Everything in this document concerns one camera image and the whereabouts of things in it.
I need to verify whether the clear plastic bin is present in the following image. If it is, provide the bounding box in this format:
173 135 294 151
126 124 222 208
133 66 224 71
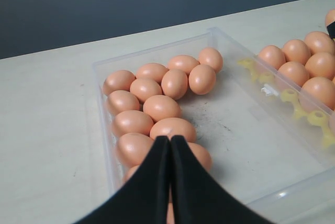
93 27 334 223

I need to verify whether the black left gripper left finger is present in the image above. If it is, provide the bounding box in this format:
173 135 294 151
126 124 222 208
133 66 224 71
77 136 171 224

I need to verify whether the yellow plastic egg tray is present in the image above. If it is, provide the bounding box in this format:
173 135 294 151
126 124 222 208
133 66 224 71
236 58 334 153

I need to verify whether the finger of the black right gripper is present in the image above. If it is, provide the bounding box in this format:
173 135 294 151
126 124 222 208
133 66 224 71
327 21 335 38

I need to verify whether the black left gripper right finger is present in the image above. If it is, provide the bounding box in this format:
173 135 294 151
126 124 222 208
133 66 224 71
170 136 272 224

